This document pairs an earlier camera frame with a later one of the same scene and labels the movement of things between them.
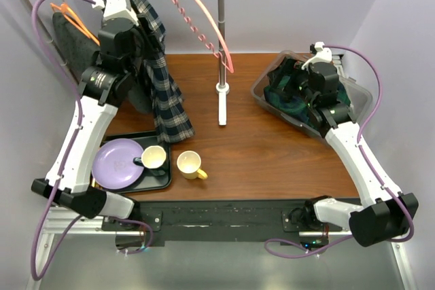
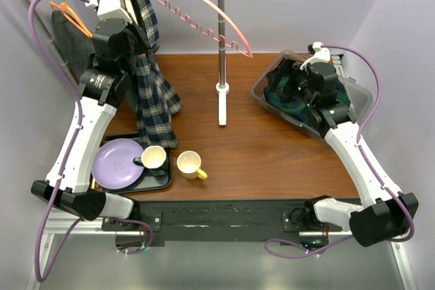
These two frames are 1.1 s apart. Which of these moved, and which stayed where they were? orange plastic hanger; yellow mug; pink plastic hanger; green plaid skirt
Moved: pink plastic hanger
Stayed: orange plastic hanger; yellow mug; green plaid skirt
